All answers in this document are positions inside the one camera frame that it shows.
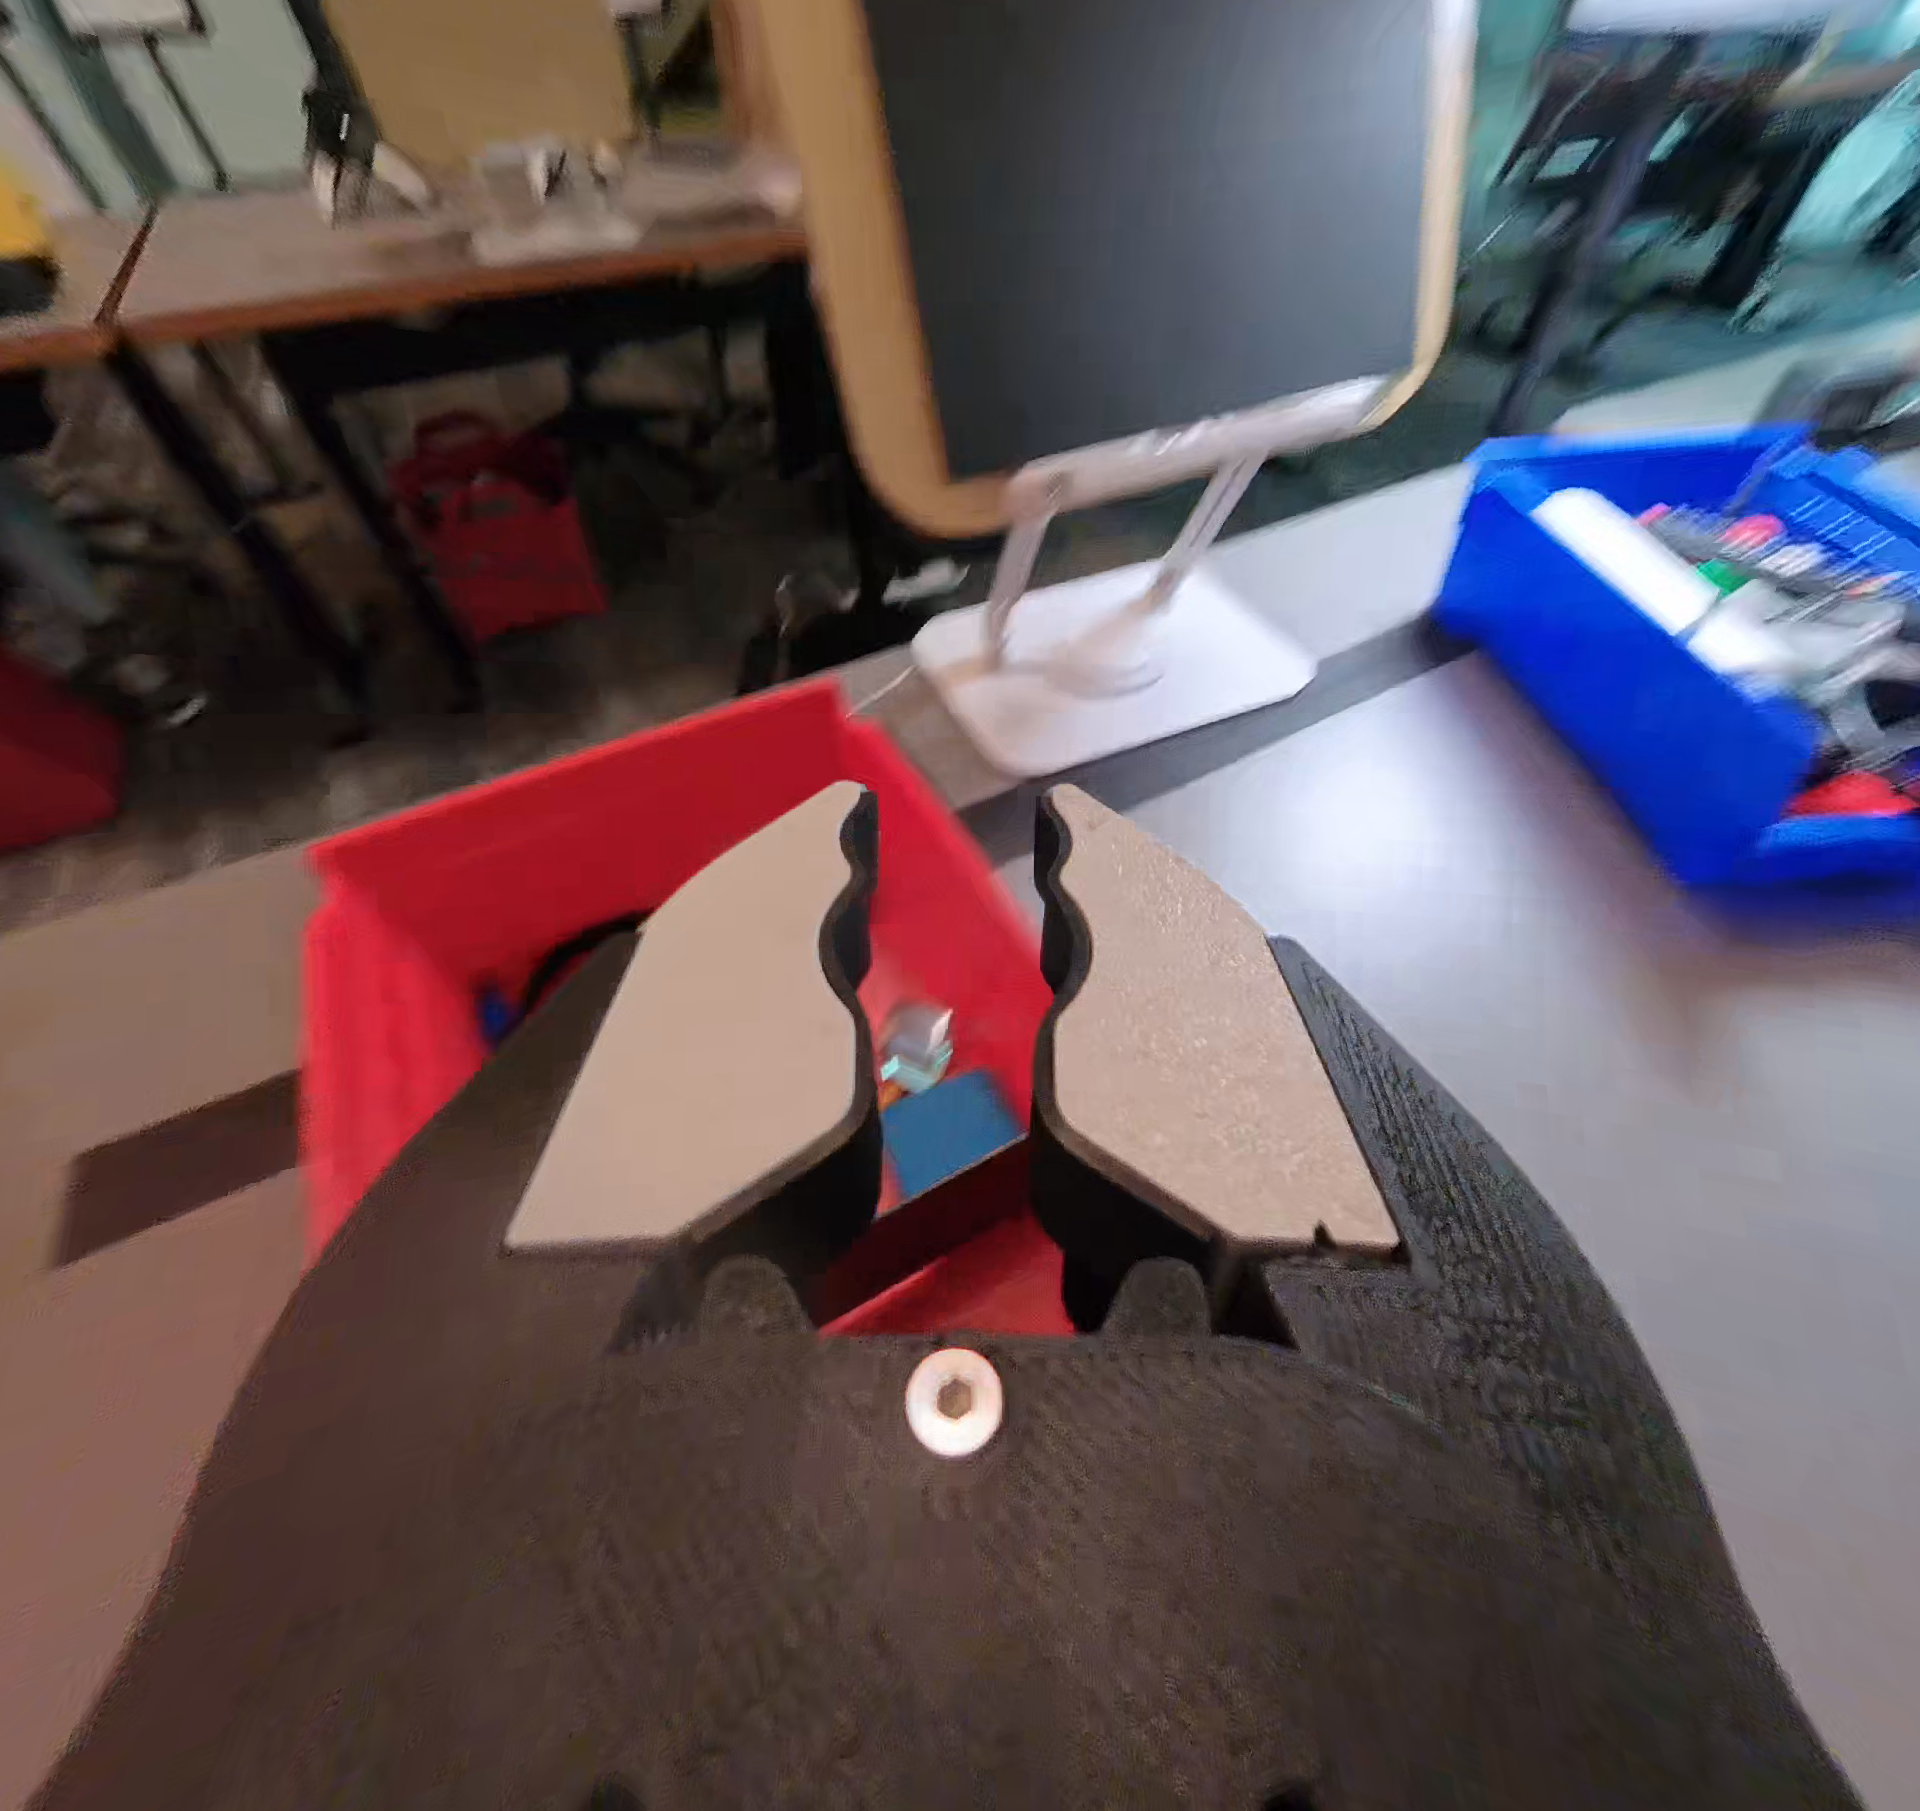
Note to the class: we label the blue plastic bin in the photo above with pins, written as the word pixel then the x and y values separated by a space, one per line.
pixel 1591 701

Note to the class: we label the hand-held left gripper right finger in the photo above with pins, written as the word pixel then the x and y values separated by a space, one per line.
pixel 1200 1062

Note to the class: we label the black panel on white stand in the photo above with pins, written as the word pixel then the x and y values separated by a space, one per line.
pixel 1170 191

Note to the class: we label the yellow plastic bin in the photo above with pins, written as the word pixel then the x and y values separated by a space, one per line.
pixel 23 229

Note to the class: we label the blue flat box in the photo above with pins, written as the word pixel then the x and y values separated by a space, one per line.
pixel 952 1136

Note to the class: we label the black tape strip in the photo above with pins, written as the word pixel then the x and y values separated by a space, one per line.
pixel 179 1168
pixel 1395 666

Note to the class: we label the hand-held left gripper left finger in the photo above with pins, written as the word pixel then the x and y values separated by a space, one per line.
pixel 691 1062

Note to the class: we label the red crate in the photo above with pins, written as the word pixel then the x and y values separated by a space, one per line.
pixel 52 762

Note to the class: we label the pile of coloured pens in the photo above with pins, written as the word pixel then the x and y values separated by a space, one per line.
pixel 1770 546

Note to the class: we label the wooden-top table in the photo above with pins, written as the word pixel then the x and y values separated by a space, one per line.
pixel 376 268

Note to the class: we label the clear acrylic cube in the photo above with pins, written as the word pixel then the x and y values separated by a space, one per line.
pixel 917 1046

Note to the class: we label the red fabric bag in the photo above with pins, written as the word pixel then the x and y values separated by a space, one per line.
pixel 503 552

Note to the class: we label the red plastic bin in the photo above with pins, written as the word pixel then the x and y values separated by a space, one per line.
pixel 599 821

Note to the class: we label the tan backed board on stand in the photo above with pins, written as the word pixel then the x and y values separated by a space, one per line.
pixel 482 57

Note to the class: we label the white roll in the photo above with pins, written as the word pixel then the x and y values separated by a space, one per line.
pixel 1629 560

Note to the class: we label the small blue item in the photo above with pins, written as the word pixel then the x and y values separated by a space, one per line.
pixel 495 1016

